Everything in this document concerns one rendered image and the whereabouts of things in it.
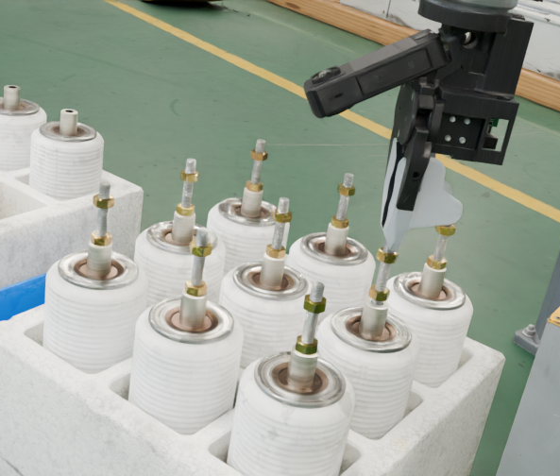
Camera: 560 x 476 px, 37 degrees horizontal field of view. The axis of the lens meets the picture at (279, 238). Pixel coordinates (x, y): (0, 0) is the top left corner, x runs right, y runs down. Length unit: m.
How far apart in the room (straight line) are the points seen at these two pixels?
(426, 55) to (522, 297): 0.91
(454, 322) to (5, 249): 0.54
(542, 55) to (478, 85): 2.41
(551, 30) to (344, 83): 2.44
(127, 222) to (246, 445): 0.57
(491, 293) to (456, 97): 0.87
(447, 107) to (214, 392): 0.31
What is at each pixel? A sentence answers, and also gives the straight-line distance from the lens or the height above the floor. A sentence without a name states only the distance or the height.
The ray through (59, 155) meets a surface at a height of 0.24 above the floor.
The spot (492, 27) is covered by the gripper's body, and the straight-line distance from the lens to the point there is 0.67.
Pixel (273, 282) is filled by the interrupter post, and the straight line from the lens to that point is 0.82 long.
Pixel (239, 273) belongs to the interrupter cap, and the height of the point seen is 0.25.
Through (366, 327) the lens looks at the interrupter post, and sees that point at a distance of 0.77.
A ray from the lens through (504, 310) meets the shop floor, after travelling 1.47.
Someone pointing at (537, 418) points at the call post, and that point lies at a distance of 0.80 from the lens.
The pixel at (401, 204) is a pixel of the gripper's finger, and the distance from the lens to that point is 0.69.
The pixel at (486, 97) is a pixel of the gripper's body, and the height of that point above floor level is 0.49.
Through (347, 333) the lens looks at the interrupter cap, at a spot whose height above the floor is 0.25.
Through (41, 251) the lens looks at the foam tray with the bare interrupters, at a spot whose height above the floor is 0.13.
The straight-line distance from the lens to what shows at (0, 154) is 1.24.
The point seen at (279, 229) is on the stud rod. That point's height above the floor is 0.31.
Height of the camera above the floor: 0.64
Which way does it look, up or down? 24 degrees down
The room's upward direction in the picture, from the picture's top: 10 degrees clockwise
